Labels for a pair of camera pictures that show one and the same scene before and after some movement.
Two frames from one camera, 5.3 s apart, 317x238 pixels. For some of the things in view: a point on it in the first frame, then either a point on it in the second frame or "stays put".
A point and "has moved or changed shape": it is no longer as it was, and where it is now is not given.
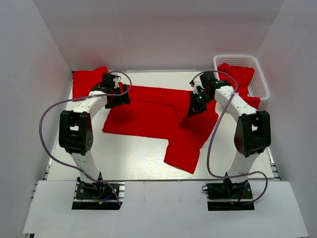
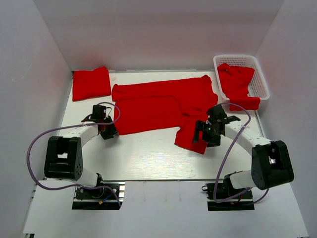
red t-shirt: (161, 113) has moved or changed shape
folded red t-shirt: (84, 81) stays put
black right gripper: (194, 108) -> (200, 126)
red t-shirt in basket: (238, 77) stays put
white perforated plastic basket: (258, 87) stays put
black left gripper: (123, 99) -> (109, 135)
